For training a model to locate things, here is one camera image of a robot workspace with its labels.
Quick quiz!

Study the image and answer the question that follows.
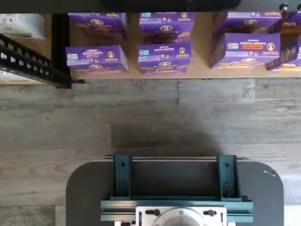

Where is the brown wooden shelf board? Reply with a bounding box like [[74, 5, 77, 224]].
[[68, 12, 301, 80]]

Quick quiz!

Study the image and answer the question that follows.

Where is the wooden side shelf board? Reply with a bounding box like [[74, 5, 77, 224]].
[[0, 13, 53, 85]]

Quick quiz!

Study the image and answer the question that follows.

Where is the purple Annie's box teal badge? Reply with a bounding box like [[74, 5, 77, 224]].
[[137, 42, 192, 75]]

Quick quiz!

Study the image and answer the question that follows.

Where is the black perforated shelf upright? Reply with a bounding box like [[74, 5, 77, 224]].
[[0, 13, 86, 89]]

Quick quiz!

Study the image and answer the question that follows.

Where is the purple Annie's hidden veggies box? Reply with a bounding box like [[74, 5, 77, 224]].
[[210, 32, 281, 70]]

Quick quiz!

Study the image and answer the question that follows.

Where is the purple Annie's box pink label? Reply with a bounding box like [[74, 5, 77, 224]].
[[65, 45, 129, 73]]

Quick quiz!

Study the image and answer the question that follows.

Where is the silver mounting plate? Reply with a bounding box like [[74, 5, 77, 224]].
[[135, 205, 228, 226]]

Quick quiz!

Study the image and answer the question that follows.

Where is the purple Annie's snack box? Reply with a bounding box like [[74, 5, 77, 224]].
[[266, 37, 301, 72], [139, 11, 195, 45], [68, 12, 129, 40], [212, 11, 282, 36], [279, 11, 301, 36]]

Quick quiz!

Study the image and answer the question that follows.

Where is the black shelf beam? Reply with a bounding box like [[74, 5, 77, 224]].
[[0, 0, 301, 14]]

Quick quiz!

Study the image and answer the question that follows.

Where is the teal metal bracket frame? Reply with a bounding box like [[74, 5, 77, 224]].
[[100, 154, 254, 223]]

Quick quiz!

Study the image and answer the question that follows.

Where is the white package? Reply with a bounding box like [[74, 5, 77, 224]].
[[0, 13, 46, 40]]

